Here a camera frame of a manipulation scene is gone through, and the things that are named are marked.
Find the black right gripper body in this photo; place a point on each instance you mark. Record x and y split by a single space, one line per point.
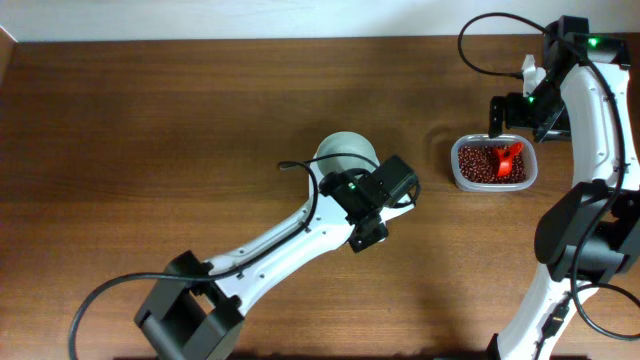
498 112

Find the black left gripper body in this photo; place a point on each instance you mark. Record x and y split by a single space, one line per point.
370 235

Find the red plastic scoop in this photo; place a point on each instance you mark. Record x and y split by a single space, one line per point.
505 157

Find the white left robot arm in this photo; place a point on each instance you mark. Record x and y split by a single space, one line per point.
199 310

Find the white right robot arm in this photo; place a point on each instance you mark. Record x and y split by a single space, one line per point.
592 233

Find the white round bowl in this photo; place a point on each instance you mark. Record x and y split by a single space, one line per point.
348 150

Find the clear plastic bean container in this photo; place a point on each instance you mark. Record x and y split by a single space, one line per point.
528 154

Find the red adzuki beans in container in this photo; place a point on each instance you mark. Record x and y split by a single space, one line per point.
479 165

